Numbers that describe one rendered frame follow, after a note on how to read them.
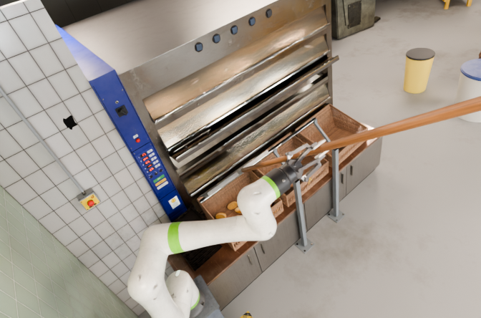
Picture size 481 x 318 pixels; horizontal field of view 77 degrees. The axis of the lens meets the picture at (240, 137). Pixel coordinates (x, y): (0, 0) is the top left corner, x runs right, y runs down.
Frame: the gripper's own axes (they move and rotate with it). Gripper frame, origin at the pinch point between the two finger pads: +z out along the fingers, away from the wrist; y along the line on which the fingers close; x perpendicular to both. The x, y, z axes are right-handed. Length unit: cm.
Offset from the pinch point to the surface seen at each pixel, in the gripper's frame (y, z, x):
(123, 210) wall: -21, -77, -143
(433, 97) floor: 83, 339, -197
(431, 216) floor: 147, 151, -126
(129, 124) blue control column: -65, -45, -101
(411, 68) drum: 30, 331, -196
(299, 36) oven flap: -65, 114, -105
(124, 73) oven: -90, -33, -84
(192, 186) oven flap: -7, -23, -155
